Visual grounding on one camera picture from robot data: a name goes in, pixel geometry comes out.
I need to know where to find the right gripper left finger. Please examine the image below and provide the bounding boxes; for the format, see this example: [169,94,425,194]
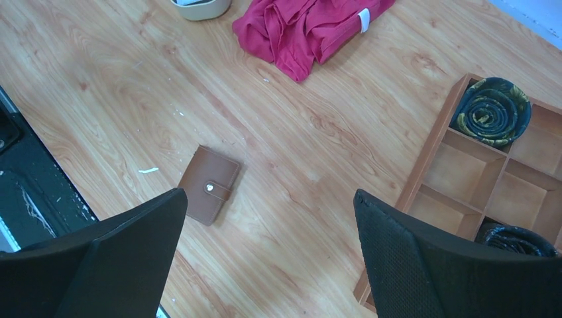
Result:
[1,188,188,317]

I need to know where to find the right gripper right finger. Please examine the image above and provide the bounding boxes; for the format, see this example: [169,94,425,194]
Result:
[353,189,561,317]

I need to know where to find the brown leather card holder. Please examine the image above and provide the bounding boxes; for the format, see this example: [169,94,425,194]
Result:
[178,145,241,226]

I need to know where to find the beige card tray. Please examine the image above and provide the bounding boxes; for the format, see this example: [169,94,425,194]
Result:
[171,0,232,21]

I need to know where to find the brown wooden compartment tray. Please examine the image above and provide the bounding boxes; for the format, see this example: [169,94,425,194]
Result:
[354,74,561,314]

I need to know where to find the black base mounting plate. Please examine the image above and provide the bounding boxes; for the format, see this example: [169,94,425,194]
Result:
[1,90,99,248]

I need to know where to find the crumpled pink cloth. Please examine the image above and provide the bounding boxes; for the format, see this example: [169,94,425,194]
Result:
[233,0,395,83]

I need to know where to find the black coiled cable middle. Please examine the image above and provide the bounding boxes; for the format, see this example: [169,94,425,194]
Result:
[480,223,559,258]

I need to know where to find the black coiled cable front-left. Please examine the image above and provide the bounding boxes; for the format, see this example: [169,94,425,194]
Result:
[451,76,533,148]

